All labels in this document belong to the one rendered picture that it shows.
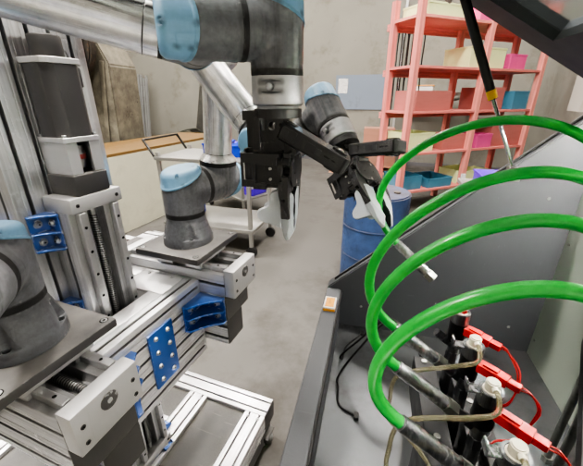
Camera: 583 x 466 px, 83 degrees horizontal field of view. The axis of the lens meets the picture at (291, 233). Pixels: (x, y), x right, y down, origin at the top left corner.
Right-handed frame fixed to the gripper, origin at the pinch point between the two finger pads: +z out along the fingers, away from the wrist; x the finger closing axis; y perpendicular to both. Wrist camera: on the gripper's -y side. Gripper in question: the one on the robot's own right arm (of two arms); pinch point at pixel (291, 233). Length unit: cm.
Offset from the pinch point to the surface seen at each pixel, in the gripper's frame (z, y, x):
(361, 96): -20, 26, -759
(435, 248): -6.9, -19.6, 16.5
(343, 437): 41.2, -11.9, 4.7
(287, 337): 124, 31, -115
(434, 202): -9.5, -20.3, 8.5
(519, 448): 9.9, -28.8, 24.4
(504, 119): -18.5, -30.8, -6.9
